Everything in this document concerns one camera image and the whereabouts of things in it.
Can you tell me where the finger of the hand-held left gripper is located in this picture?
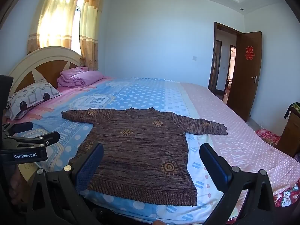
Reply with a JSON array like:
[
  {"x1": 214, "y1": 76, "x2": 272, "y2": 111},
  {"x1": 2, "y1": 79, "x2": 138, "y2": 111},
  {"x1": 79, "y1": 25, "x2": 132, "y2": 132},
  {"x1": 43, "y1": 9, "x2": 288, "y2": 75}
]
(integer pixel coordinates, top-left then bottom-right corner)
[
  {"x1": 2, "y1": 121, "x2": 33, "y2": 136},
  {"x1": 9, "y1": 131, "x2": 60, "y2": 149}
]

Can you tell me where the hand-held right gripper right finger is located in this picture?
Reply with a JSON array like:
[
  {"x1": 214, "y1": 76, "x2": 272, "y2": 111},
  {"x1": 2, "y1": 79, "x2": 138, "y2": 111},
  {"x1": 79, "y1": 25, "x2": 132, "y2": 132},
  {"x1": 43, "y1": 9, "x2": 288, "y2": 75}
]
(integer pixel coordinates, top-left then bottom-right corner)
[{"x1": 199, "y1": 143, "x2": 276, "y2": 225}]

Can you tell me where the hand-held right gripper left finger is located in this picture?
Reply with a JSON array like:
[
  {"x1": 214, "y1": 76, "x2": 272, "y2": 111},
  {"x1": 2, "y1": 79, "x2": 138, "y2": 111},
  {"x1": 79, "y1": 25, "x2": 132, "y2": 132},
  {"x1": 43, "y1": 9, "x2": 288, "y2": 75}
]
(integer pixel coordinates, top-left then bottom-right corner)
[{"x1": 25, "y1": 142, "x2": 105, "y2": 225}]

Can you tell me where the brown knitted sweater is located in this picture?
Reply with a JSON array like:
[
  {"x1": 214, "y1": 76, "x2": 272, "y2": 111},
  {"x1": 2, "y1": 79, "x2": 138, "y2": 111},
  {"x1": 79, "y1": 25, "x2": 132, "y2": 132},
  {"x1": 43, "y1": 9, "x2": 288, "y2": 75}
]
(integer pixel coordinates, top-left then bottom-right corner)
[{"x1": 61, "y1": 107, "x2": 228, "y2": 207}]

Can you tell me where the grey patterned pillow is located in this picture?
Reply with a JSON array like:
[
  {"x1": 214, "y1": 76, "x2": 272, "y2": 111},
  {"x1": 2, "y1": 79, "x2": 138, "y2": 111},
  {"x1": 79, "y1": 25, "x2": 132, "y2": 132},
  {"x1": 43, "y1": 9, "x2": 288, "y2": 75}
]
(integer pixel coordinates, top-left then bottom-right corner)
[{"x1": 5, "y1": 78, "x2": 62, "y2": 120}]

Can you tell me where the pink dotted bed sheet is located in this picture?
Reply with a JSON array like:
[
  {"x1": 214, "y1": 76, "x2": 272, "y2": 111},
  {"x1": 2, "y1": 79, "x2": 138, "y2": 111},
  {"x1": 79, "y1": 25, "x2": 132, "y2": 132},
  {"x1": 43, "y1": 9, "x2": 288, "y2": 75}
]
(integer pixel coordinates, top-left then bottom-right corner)
[{"x1": 180, "y1": 82, "x2": 300, "y2": 216}]

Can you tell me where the red checked cloth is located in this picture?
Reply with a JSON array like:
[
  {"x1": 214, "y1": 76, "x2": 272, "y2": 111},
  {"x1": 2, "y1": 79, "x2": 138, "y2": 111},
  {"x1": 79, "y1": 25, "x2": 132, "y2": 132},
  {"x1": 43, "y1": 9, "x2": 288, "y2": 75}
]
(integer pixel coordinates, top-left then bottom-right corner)
[{"x1": 255, "y1": 128, "x2": 280, "y2": 146}]

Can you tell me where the cream and wood headboard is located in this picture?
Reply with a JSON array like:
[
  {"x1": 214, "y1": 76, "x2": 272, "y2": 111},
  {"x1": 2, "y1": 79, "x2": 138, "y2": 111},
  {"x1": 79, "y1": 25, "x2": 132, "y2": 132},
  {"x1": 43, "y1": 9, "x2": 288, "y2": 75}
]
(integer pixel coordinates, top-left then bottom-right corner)
[{"x1": 8, "y1": 46, "x2": 82, "y2": 94}]

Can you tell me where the folded pink blanket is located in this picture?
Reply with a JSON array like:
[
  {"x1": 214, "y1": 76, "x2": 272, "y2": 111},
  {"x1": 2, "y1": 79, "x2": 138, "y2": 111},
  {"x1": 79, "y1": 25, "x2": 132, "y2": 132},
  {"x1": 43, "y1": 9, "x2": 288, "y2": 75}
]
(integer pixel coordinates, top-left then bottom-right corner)
[{"x1": 57, "y1": 67, "x2": 104, "y2": 88}]

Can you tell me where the red printed cloth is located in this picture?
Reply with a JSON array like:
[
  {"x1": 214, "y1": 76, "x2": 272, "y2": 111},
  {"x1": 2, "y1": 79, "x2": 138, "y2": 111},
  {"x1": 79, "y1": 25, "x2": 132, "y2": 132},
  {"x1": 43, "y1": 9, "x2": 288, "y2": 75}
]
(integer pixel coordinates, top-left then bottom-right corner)
[{"x1": 273, "y1": 180, "x2": 300, "y2": 208}]

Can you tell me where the wooden cabinet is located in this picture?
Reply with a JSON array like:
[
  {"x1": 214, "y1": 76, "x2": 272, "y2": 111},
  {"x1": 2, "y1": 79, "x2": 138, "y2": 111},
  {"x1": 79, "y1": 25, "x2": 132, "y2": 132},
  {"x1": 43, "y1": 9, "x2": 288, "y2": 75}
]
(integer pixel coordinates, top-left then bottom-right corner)
[{"x1": 280, "y1": 108, "x2": 300, "y2": 157}]

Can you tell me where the brown wooden door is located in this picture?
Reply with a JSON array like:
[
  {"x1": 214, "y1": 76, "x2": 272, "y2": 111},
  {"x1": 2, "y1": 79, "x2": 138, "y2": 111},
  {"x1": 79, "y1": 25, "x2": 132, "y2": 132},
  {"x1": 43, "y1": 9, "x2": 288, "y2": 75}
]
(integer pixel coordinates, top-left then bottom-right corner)
[{"x1": 227, "y1": 31, "x2": 262, "y2": 122}]

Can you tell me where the blue printed blanket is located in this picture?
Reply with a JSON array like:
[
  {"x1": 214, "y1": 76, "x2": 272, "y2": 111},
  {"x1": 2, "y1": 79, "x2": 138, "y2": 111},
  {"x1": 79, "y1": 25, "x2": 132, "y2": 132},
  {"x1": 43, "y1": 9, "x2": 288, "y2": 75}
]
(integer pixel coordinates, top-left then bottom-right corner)
[{"x1": 5, "y1": 76, "x2": 225, "y2": 225}]

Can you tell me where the dark cloth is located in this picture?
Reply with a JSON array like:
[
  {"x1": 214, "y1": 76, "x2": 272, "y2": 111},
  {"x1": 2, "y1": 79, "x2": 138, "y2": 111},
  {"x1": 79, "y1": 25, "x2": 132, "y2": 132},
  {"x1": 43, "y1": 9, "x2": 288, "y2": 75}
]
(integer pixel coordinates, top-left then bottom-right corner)
[{"x1": 284, "y1": 102, "x2": 300, "y2": 119}]

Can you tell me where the yellow patterned curtain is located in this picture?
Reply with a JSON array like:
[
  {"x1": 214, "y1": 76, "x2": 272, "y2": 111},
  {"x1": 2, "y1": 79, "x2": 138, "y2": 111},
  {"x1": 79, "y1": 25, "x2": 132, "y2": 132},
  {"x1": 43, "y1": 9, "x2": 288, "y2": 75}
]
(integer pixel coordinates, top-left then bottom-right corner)
[
  {"x1": 27, "y1": 0, "x2": 82, "y2": 54},
  {"x1": 79, "y1": 0, "x2": 105, "y2": 71}
]

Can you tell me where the red paper door decoration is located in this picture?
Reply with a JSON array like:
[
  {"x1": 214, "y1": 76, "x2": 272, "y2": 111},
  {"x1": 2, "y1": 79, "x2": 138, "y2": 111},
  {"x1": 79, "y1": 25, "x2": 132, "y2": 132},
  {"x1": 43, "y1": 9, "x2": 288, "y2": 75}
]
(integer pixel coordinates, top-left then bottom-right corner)
[{"x1": 245, "y1": 46, "x2": 255, "y2": 61}]

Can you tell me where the window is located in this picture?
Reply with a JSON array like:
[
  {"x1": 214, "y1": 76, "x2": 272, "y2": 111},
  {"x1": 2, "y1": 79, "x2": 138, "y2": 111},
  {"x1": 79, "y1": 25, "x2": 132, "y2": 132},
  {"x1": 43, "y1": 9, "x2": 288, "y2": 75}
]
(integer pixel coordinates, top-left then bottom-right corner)
[{"x1": 75, "y1": 0, "x2": 82, "y2": 57}]

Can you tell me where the brown door frame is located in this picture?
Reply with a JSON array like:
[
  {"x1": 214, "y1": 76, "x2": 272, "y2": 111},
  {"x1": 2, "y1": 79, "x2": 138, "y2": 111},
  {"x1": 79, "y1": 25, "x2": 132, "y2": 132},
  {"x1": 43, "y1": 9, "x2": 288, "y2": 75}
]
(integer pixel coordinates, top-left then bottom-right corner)
[{"x1": 208, "y1": 22, "x2": 244, "y2": 96}]

